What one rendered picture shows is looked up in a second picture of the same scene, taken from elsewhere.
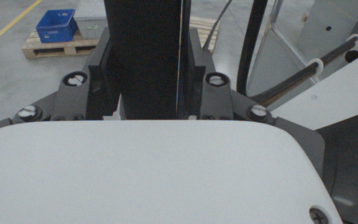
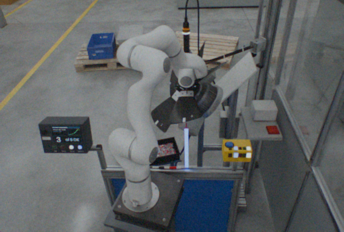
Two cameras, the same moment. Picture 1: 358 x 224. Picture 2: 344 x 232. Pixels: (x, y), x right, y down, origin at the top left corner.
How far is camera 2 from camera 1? 162 cm
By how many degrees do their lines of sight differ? 12
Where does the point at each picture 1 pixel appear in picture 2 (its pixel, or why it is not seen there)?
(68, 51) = (110, 66)
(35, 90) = (88, 94)
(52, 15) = (95, 37)
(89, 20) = not seen: hidden behind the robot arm
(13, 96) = (72, 98)
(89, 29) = not seen: hidden behind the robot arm
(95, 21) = not seen: hidden behind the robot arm
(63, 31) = (107, 50)
